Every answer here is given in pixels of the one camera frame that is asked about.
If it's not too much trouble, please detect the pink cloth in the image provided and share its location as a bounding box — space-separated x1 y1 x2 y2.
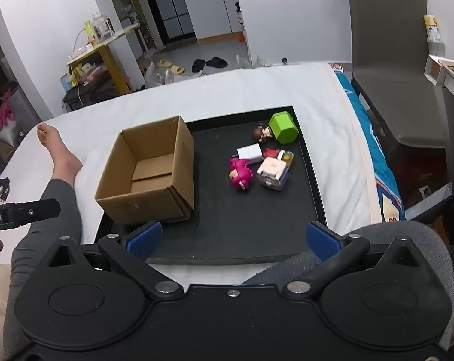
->
0 82 20 129

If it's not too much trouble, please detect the yellow bottle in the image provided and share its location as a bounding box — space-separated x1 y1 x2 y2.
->
423 14 442 43

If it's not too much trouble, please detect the black tray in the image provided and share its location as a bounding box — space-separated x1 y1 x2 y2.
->
97 105 328 266

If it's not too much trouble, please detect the white bed cover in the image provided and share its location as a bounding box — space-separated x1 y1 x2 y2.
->
0 62 374 286

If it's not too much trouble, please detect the white kitchen cabinet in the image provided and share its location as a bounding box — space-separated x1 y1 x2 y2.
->
183 0 245 45

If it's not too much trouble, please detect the glass jar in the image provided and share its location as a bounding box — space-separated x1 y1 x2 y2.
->
92 12 114 39

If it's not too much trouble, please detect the white cube robot toy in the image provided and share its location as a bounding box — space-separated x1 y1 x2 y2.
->
257 155 290 189

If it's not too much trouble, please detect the yellow-legged table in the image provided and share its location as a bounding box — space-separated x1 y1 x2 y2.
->
66 22 142 95

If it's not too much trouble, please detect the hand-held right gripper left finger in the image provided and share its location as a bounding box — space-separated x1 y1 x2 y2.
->
43 221 184 302

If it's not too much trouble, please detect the white side table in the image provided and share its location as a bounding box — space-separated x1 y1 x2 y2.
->
424 54 454 198

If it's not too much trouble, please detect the white charger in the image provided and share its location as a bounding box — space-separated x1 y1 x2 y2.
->
232 143 264 165

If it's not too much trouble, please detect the red figure with yellow block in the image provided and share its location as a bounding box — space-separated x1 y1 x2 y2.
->
263 148 295 167

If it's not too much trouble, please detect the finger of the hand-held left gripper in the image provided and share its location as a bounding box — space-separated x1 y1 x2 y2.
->
3 198 61 227

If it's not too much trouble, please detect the white plastic bag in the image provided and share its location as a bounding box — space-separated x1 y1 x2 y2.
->
143 62 204 89

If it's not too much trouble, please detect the pink-haired toy figure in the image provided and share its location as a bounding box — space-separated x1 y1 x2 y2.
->
229 157 254 192

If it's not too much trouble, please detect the green hexagonal box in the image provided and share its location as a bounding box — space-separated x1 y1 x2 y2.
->
268 111 300 145

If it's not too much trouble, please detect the person's left leg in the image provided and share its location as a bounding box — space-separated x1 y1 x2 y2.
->
2 122 84 350

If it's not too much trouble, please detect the blue printed blanket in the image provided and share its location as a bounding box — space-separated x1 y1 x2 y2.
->
333 63 407 222

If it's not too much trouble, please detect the dark refrigerator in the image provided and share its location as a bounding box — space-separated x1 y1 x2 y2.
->
146 0 196 41

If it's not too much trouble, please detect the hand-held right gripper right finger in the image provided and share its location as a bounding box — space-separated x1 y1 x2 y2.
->
282 221 423 301

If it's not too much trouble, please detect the grey chair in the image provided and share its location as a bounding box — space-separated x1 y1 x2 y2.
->
347 0 450 149

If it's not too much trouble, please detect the brown cardboard box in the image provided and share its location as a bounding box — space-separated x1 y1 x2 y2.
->
95 115 196 227

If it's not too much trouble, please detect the brown-haired doll figure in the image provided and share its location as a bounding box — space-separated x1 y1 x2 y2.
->
252 122 276 143

